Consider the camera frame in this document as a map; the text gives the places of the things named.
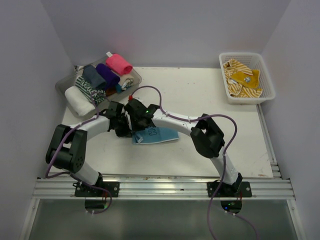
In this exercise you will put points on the beige teal rolled towel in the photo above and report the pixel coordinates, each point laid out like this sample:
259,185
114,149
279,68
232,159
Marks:
125,82

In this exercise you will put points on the light blue towel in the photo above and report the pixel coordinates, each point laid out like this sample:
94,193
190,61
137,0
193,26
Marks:
154,135

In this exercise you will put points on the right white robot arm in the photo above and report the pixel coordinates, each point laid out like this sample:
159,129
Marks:
207,138

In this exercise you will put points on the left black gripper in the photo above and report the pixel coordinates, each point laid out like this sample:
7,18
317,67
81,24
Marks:
126,132

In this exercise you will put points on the green patterned rolled towel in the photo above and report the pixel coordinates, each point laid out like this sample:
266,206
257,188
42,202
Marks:
89,92

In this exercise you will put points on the purple rolled towel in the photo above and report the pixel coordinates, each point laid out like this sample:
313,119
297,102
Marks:
108,75

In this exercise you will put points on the aluminium mounting rail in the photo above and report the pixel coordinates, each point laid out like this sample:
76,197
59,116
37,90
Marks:
164,188

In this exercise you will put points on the orange rolled towel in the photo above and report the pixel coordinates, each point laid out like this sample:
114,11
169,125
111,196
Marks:
110,91

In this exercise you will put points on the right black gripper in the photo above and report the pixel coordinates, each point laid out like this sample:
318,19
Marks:
135,127

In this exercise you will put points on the grey rolled towel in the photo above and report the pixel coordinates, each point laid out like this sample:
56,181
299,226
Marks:
91,75

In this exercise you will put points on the white plastic basket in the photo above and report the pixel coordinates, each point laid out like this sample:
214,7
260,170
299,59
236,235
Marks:
253,61

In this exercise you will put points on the pink towel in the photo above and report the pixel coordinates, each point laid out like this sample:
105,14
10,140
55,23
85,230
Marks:
118,64

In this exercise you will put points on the yellow striped towel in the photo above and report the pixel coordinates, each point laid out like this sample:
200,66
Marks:
242,81

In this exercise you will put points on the white rolled towel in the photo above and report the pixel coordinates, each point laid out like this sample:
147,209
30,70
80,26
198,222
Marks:
80,104

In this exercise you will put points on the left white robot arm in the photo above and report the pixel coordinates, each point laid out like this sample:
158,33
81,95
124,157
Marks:
67,148

